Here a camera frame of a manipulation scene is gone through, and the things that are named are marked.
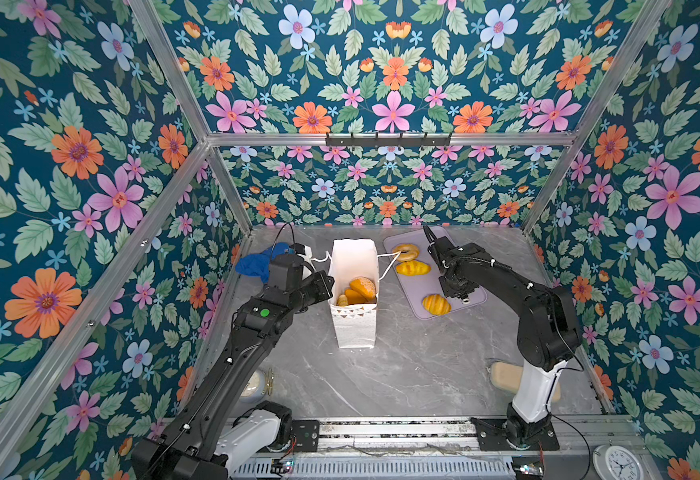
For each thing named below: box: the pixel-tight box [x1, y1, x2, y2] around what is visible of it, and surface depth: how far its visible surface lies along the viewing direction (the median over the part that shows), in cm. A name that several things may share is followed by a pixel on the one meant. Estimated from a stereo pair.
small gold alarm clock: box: [240, 368, 274, 403], surface depth 80 cm
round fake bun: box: [350, 276, 376, 302], surface depth 92 cm
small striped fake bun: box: [422, 294, 452, 316], surface depth 95 cm
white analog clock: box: [593, 444, 644, 480], surface depth 68 cm
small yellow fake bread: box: [396, 260, 432, 277], surface depth 106 cm
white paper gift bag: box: [330, 238, 379, 349], surface depth 82 cm
